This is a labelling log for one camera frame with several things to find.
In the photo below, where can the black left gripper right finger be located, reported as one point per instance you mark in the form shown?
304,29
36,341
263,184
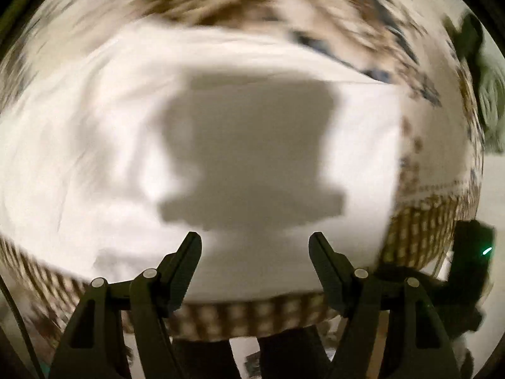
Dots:
417,344

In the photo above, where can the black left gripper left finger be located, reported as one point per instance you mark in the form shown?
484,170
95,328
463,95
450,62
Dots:
92,345

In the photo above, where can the white pants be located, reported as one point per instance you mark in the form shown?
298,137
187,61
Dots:
253,143

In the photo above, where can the rolled light green towel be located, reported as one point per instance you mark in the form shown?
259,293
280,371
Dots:
491,100

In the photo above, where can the dark folded garment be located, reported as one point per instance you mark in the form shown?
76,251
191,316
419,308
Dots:
467,39

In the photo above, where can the floral fleece blanket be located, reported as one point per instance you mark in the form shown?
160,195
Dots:
398,42

